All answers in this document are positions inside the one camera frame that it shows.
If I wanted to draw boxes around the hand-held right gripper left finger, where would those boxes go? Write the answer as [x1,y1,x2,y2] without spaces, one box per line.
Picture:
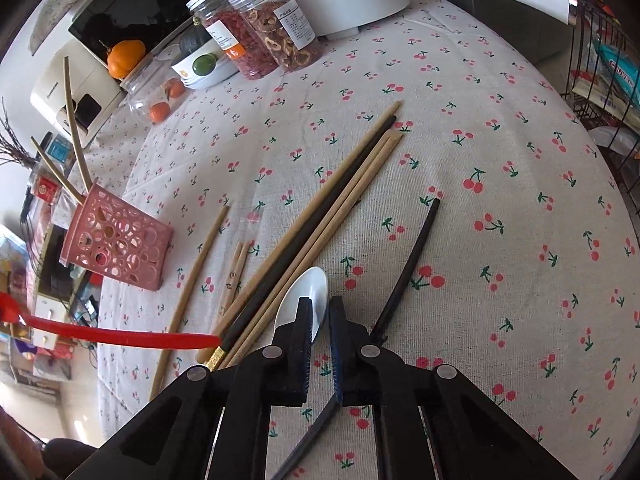
[65,297,314,480]

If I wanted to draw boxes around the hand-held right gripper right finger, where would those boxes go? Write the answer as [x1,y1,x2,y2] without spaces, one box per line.
[327,295,576,480]

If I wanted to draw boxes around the white plastic spoon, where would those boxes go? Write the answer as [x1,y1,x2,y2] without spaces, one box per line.
[272,266,329,346]

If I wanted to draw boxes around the plain black chopstick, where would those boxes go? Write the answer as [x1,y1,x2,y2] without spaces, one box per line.
[270,197,441,480]

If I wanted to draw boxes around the red plastic spoon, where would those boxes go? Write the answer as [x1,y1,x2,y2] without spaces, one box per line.
[0,292,224,352]

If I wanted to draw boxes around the pink perforated utensil holder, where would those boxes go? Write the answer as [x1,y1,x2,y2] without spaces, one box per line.
[59,182,175,292]

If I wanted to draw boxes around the floral side table cloth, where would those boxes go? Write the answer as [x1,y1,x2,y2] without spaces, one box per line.
[50,105,151,231]

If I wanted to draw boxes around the glass vase with red label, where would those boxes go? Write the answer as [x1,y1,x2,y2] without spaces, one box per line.
[29,169,65,207]

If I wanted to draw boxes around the white bowl with green print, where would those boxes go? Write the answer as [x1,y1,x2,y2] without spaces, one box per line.
[171,42,241,91]

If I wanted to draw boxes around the clear jar with tangerines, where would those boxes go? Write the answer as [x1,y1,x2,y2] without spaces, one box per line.
[120,52,188,126]

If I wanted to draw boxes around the jar of dried fruit slices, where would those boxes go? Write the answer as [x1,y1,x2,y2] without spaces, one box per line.
[230,0,326,73]

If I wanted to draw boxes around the jar of red goji berries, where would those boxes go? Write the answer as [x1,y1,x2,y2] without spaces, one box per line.
[186,0,281,81]

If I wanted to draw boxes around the glass jar with blue label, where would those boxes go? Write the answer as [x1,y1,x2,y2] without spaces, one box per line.
[39,132,72,167]

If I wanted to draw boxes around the dark green squash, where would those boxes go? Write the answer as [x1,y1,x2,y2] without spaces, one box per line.
[177,24,221,58]

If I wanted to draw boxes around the small orange pumpkin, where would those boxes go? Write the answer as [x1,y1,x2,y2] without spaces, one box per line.
[106,40,147,80]

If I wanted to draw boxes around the cream air fryer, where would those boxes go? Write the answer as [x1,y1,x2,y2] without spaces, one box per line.
[30,40,126,148]

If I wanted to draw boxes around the dried twigs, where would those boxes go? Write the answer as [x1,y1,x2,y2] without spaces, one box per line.
[0,95,38,167]

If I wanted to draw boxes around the black microwave oven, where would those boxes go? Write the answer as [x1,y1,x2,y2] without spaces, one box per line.
[67,0,231,56]

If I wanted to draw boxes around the black wire rack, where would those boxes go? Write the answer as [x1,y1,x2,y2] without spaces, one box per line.
[559,0,640,201]

